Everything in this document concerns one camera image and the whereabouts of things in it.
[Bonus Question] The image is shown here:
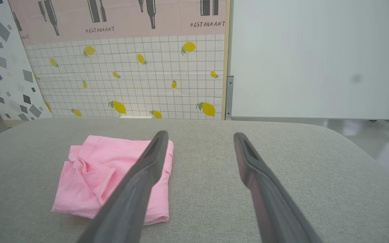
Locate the white board panel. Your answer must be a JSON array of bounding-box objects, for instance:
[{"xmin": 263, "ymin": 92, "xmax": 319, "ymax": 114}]
[{"xmin": 230, "ymin": 0, "xmax": 389, "ymax": 120}]

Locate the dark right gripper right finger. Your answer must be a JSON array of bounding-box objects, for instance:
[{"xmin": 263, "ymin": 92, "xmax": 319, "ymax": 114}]
[{"xmin": 233, "ymin": 132, "xmax": 324, "ymax": 243}]

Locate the grey geometric print panel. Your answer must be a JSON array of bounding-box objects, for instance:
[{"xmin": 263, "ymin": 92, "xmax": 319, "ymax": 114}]
[{"xmin": 0, "ymin": 0, "xmax": 53, "ymax": 123}]

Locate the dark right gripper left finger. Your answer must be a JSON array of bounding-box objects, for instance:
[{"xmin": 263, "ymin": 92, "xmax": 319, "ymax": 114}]
[{"xmin": 76, "ymin": 130, "xmax": 169, "ymax": 243}]

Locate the pink restaurant print poster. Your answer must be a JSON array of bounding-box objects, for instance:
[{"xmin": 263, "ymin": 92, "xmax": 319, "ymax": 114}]
[{"xmin": 8, "ymin": 0, "xmax": 227, "ymax": 46}]

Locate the lemon print partition panel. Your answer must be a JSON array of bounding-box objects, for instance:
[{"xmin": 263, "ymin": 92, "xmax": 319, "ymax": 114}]
[{"xmin": 24, "ymin": 0, "xmax": 232, "ymax": 121}]

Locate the pink garment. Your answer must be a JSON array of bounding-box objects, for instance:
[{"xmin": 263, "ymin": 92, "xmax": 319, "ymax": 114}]
[{"xmin": 51, "ymin": 135, "xmax": 174, "ymax": 226}]

